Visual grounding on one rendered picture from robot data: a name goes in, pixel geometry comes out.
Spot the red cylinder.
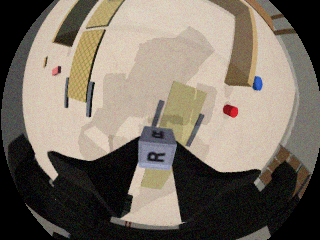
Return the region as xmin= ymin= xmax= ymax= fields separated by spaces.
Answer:
xmin=223 ymin=105 xmax=239 ymax=117

